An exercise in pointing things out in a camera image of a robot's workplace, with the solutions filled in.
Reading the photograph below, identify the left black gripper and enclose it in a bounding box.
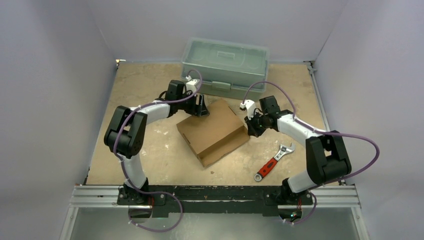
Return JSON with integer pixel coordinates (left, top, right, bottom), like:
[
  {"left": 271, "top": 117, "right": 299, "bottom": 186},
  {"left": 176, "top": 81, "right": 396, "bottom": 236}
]
[{"left": 176, "top": 90, "right": 209, "bottom": 117}]

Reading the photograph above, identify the brown cardboard box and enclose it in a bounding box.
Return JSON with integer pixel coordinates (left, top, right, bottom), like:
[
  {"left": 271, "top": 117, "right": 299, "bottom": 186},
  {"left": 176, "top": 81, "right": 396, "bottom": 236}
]
[{"left": 176, "top": 99, "right": 250, "bottom": 168}]

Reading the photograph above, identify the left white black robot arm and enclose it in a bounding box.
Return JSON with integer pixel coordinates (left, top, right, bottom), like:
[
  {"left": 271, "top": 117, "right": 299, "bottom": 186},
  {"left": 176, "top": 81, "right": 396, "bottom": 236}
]
[{"left": 103, "top": 77, "right": 209, "bottom": 205}]

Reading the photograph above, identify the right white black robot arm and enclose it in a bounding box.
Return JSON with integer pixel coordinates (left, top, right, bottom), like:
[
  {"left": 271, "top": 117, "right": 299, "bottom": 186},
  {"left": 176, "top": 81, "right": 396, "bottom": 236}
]
[{"left": 239, "top": 96, "right": 352, "bottom": 204}]

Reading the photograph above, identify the translucent green plastic toolbox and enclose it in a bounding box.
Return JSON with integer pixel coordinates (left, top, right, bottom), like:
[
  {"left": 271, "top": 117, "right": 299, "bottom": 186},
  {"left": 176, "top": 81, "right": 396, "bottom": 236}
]
[{"left": 181, "top": 37, "right": 270, "bottom": 101}]

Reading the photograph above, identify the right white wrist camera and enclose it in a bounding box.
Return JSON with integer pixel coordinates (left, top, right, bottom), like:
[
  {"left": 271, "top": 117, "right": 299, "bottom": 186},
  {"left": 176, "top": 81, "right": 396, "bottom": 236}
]
[{"left": 239, "top": 99, "right": 256, "bottom": 120}]

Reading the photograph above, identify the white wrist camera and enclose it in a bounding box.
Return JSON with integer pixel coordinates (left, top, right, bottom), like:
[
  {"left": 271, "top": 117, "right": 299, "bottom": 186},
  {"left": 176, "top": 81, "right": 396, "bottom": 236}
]
[
  {"left": 239, "top": 99, "right": 256, "bottom": 120},
  {"left": 185, "top": 75, "right": 202, "bottom": 94}
]

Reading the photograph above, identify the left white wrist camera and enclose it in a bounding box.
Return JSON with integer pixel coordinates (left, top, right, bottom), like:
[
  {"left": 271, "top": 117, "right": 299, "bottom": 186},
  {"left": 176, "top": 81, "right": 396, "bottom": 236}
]
[{"left": 185, "top": 75, "right": 202, "bottom": 94}]

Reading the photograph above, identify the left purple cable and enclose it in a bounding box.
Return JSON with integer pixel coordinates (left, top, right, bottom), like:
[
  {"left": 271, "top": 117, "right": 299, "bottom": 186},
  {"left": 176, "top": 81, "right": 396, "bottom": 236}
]
[{"left": 112, "top": 68, "right": 204, "bottom": 200}]

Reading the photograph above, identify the red handled adjustable wrench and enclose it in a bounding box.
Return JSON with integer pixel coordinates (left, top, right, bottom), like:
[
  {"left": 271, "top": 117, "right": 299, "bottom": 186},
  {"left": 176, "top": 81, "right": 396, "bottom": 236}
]
[{"left": 253, "top": 143, "right": 296, "bottom": 182}]

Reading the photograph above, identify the black metal base rail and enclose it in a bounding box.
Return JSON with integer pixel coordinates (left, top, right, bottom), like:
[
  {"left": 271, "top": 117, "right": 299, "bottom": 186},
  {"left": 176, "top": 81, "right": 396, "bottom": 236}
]
[{"left": 69, "top": 184, "right": 362, "bottom": 219}]

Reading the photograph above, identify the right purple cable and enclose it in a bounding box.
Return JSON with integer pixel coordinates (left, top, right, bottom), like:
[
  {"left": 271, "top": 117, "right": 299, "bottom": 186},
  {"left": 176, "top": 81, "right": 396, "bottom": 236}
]
[{"left": 242, "top": 80, "right": 381, "bottom": 227}]

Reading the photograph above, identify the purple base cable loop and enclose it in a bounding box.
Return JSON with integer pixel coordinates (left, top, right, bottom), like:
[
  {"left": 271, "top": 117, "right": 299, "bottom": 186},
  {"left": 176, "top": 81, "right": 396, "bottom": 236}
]
[{"left": 127, "top": 191, "right": 184, "bottom": 233}]

